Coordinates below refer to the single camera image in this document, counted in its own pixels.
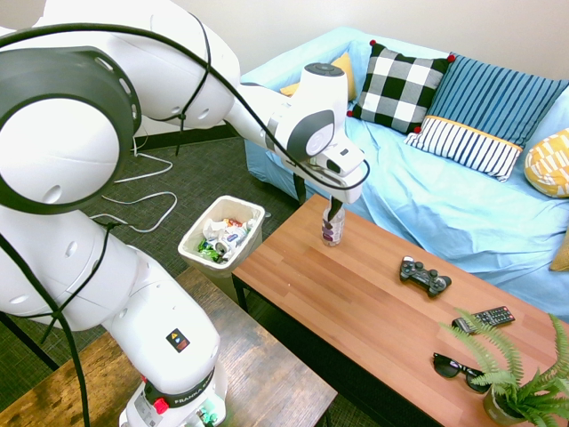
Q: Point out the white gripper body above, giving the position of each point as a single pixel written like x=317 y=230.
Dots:
x=350 y=183

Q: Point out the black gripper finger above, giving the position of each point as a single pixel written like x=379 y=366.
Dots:
x=334 y=208

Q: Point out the clear plastic bottle purple label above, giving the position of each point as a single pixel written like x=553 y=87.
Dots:
x=333 y=231

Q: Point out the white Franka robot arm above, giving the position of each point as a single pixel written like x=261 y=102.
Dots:
x=133 y=111

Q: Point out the crumpled trash pile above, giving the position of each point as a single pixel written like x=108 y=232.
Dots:
x=224 y=240

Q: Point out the white trash bin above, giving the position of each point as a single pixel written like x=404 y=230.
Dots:
x=212 y=262

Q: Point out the light blue covered sofa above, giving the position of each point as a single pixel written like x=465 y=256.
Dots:
x=427 y=195

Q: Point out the black white checkered pillow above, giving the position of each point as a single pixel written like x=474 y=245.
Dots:
x=395 y=89

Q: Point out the wooden coffee table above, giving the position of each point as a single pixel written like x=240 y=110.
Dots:
x=369 y=311

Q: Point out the plain yellow pillow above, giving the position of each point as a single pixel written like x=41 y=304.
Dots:
x=344 y=73

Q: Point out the black game controller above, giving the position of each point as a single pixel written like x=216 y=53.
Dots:
x=423 y=275

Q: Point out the blue striped pillow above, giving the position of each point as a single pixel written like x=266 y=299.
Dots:
x=484 y=115

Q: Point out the dark rustic wooden robot table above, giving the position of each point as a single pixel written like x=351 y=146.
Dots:
x=249 y=369

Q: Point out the black tv remote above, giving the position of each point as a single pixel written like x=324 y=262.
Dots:
x=486 y=318

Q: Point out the yellow white patterned pillow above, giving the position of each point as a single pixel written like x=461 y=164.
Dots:
x=549 y=162

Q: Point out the black sunglasses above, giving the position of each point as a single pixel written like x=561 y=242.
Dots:
x=458 y=370

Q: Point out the mustard yellow cushion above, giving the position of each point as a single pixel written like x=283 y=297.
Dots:
x=562 y=258

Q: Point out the green potted fern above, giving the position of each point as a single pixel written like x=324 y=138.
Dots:
x=524 y=382

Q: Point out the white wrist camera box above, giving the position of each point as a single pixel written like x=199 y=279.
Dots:
x=340 y=158

